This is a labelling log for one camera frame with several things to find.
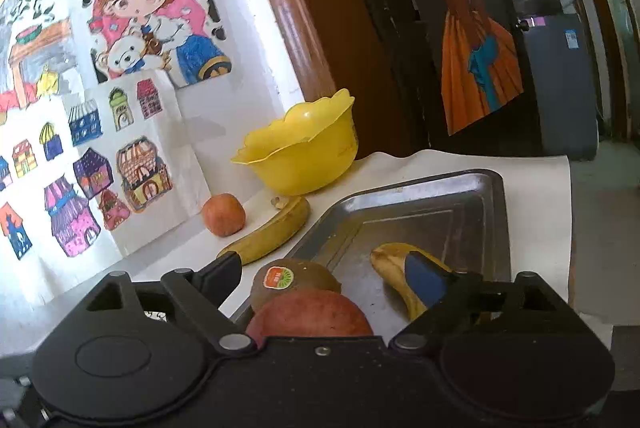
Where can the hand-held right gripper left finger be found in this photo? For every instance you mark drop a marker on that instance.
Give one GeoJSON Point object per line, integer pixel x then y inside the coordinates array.
{"type": "Point", "coordinates": [220, 279]}

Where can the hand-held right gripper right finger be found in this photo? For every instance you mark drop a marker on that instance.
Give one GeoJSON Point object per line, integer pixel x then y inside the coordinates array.
{"type": "Point", "coordinates": [425, 280]}

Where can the yellow banana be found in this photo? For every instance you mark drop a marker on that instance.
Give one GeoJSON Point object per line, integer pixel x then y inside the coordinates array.
{"type": "Point", "coordinates": [392, 268]}
{"type": "Point", "coordinates": [272, 235]}

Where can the metal tray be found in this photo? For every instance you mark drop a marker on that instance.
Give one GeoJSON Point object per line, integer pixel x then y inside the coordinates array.
{"type": "Point", "coordinates": [425, 213]}

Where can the red apple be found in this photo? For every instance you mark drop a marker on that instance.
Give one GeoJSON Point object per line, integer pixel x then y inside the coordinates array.
{"type": "Point", "coordinates": [223, 214]}
{"type": "Point", "coordinates": [310, 314]}

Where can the brown kiwi with sticker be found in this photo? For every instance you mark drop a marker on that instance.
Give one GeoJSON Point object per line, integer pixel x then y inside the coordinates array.
{"type": "Point", "coordinates": [295, 280]}

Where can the yellow plastic bowl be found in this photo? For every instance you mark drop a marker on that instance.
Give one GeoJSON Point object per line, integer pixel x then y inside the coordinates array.
{"type": "Point", "coordinates": [300, 152]}

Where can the coloured houses drawing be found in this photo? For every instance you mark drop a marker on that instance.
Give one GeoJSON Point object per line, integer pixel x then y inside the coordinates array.
{"type": "Point", "coordinates": [100, 188]}

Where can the grey washing machine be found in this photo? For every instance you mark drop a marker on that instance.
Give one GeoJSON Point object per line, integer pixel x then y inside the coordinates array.
{"type": "Point", "coordinates": [560, 72]}

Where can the painting of woman orange dress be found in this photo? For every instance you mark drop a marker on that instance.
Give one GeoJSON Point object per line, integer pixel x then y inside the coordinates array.
{"type": "Point", "coordinates": [400, 32]}

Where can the pink cartoon girl drawing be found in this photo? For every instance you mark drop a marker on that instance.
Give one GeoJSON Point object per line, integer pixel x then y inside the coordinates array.
{"type": "Point", "coordinates": [150, 7]}

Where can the brown wooden door frame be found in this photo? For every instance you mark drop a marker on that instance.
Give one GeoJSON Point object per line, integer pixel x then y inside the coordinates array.
{"type": "Point", "coordinates": [285, 7]}

